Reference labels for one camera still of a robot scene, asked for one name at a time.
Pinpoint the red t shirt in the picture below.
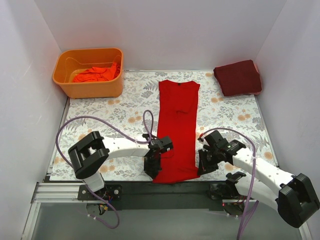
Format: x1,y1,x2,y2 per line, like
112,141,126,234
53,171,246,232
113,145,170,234
153,80,200,184

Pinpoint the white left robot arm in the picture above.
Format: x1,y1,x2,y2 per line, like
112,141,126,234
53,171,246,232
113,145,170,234
68,131,170,200

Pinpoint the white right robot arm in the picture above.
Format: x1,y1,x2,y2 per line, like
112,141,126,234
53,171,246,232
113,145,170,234
198,138,320,228

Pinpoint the floral patterned table mat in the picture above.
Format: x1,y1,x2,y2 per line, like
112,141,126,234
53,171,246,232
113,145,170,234
49,71,278,181

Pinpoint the folded dark maroon t shirt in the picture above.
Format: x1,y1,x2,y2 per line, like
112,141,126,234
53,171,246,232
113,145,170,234
213,59,262,97

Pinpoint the orange t shirt in basin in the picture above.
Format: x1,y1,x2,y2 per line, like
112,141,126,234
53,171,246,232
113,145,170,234
73,62,121,83

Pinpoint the folded pink t shirt underneath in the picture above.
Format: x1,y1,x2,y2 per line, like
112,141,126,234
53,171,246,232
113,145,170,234
254,63,260,74

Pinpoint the orange plastic basin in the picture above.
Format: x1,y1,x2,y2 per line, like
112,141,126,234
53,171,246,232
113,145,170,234
52,48,124,99

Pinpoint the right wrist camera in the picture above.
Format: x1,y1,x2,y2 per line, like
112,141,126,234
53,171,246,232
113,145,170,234
198,130,228,151

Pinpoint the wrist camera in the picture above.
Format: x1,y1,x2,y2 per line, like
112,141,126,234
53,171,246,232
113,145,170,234
155,136,174,154
198,130,228,151

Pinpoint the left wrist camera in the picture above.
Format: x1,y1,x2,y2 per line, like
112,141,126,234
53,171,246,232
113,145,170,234
155,136,174,154

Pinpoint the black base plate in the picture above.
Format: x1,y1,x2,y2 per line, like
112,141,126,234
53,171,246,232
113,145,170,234
77,180,257,212

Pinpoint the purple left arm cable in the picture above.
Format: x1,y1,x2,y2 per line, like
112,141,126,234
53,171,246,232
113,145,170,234
54,109,155,230

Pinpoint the aluminium frame rail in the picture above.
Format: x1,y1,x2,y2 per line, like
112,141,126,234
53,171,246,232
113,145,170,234
21,180,313,240

